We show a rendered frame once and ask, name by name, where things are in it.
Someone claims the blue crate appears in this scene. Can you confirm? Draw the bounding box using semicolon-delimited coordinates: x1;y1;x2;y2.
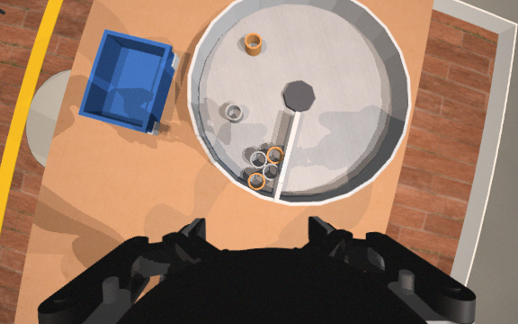
78;29;180;135

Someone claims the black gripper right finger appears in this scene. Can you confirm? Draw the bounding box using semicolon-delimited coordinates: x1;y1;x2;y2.
294;216;476;324

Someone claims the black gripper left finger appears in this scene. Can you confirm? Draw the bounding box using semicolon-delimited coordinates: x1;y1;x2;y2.
38;218;230;324

